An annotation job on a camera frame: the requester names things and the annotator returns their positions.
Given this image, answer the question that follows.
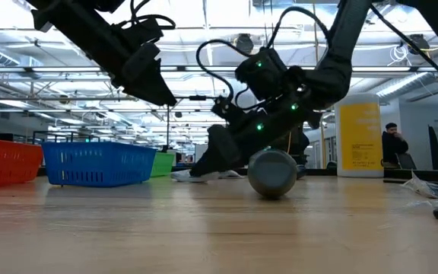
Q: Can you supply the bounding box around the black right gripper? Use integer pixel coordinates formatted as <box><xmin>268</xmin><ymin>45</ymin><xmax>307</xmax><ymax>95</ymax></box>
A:
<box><xmin>189</xmin><ymin>99</ymin><xmax>323</xmax><ymax>178</ymax></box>

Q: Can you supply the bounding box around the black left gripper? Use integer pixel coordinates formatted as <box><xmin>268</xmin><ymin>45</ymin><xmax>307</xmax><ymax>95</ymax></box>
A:
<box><xmin>89</xmin><ymin>26</ymin><xmax>179</xmax><ymax>107</ymax></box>

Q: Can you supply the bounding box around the dark grey deodorant bottle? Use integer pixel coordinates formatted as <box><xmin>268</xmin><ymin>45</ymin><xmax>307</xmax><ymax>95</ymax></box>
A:
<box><xmin>246</xmin><ymin>148</ymin><xmax>299</xmax><ymax>199</ymax></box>

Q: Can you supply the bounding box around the white blue toothpaste tube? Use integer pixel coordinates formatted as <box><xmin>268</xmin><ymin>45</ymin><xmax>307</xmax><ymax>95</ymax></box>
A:
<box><xmin>170</xmin><ymin>168</ymin><xmax>245</xmax><ymax>184</ymax></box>

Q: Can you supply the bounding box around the green plastic basket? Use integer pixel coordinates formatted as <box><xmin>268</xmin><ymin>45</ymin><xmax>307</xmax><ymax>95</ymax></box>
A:
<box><xmin>150</xmin><ymin>151</ymin><xmax>176</xmax><ymax>178</ymax></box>

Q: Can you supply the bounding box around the blue plastic basket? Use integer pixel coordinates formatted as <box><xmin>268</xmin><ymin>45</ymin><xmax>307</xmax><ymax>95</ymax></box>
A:
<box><xmin>40</xmin><ymin>141</ymin><xmax>157</xmax><ymax>188</ymax></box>

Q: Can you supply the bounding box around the round black ceiling fixture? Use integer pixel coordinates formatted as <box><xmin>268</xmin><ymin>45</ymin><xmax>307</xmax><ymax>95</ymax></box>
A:
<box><xmin>408</xmin><ymin>33</ymin><xmax>430</xmax><ymax>55</ymax></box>
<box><xmin>235</xmin><ymin>33</ymin><xmax>255</xmax><ymax>55</ymax></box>

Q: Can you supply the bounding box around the white wipes canister yellow label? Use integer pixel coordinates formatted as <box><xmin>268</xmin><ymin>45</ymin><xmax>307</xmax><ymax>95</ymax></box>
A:
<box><xmin>334</xmin><ymin>93</ymin><xmax>386</xmax><ymax>179</ymax></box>

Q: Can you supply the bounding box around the red plastic basket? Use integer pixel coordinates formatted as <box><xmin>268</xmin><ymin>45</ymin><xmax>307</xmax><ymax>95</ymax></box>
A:
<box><xmin>0</xmin><ymin>137</ymin><xmax>45</xmax><ymax>190</ymax></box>

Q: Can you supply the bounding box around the person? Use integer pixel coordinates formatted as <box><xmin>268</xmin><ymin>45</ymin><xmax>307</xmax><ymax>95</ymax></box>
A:
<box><xmin>381</xmin><ymin>122</ymin><xmax>410</xmax><ymax>169</ymax></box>

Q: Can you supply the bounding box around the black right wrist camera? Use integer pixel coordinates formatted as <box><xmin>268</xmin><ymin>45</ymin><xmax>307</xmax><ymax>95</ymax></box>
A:
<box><xmin>211</xmin><ymin>95</ymin><xmax>247</xmax><ymax>124</ymax></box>

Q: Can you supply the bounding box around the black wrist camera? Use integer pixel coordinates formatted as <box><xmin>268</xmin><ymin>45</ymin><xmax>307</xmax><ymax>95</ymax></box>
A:
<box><xmin>118</xmin><ymin>17</ymin><xmax>165</xmax><ymax>49</ymax></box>
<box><xmin>211</xmin><ymin>95</ymin><xmax>247</xmax><ymax>124</ymax></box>

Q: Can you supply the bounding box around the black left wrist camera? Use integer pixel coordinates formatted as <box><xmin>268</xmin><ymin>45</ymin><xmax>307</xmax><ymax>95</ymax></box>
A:
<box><xmin>118</xmin><ymin>17</ymin><xmax>165</xmax><ymax>49</ymax></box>

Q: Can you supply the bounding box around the black right camera cable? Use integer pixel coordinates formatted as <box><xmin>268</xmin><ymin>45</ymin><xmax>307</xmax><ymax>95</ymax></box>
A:
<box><xmin>195</xmin><ymin>39</ymin><xmax>251</xmax><ymax>104</ymax></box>

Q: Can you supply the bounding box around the long black arm cable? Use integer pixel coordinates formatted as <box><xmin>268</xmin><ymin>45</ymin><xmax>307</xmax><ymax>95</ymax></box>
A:
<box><xmin>368</xmin><ymin>2</ymin><xmax>438</xmax><ymax>94</ymax></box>

